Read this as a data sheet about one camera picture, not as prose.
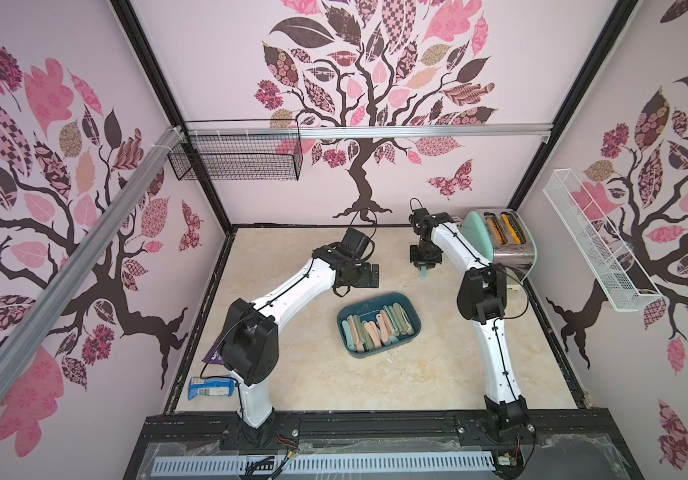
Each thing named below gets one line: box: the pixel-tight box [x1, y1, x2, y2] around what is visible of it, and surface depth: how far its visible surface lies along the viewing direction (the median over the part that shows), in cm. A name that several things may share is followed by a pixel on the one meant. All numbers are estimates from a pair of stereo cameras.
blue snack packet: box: [187, 377, 236, 401], surface depth 81 cm
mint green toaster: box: [460, 208, 537, 282], surface depth 97 cm
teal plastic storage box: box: [337, 293, 422, 358], surface depth 92 cm
